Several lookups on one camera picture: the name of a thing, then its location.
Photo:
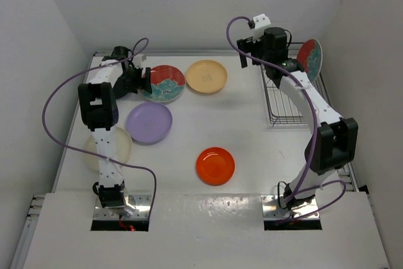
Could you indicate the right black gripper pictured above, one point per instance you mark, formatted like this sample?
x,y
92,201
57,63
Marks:
x,y
247,46

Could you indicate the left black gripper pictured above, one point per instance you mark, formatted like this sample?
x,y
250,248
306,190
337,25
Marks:
x,y
145,83

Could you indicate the red teal floral plate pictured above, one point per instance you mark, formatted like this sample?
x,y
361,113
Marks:
x,y
310,56
167,83

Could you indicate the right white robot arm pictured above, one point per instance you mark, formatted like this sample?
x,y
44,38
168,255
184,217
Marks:
x,y
334,137

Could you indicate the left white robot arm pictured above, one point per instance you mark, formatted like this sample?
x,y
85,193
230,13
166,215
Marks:
x,y
121,73

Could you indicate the black plate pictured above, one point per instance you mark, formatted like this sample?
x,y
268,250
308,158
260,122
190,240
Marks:
x,y
123,86

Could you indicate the purple plate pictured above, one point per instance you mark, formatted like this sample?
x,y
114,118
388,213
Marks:
x,y
149,122

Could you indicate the tan plate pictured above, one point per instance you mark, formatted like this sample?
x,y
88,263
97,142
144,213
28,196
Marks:
x,y
206,76

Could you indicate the cream plate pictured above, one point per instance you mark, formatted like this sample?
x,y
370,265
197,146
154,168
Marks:
x,y
123,145

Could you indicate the orange plate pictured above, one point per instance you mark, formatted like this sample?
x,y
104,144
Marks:
x,y
215,166

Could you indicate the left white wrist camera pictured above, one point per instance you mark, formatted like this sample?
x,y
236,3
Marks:
x,y
138,60

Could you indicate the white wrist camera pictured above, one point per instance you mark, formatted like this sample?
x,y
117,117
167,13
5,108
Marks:
x,y
138,60
258,24

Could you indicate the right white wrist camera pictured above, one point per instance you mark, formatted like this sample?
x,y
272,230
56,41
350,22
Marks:
x,y
258,24

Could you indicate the wire dish rack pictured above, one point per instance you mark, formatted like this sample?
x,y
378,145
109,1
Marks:
x,y
281,110

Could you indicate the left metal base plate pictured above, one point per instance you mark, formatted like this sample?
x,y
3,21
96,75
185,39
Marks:
x,y
138,208

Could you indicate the metal base plate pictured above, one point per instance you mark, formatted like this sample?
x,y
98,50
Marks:
x,y
138,208
272,211

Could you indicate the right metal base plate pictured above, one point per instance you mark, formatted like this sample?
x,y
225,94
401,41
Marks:
x,y
272,211

